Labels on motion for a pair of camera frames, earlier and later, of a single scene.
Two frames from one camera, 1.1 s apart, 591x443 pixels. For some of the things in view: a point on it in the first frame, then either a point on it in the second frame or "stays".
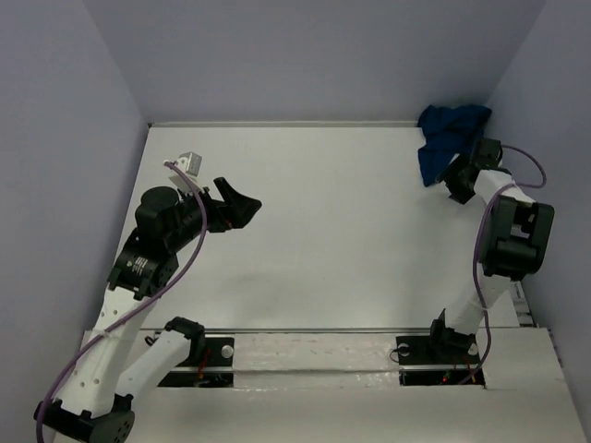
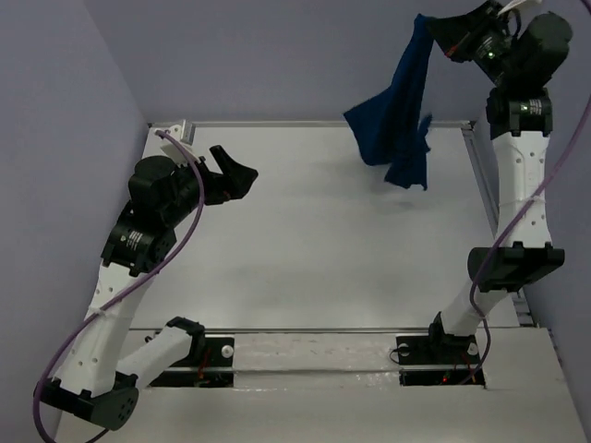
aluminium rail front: x=150 y=329 stays
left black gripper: x=220 y=215 -> x=215 y=183
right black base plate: x=420 y=350 stays
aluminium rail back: x=283 y=125 stays
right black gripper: x=449 y=175 -> x=457 y=35
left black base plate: x=218 y=352 stays
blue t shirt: x=447 y=133 -> x=387 y=127
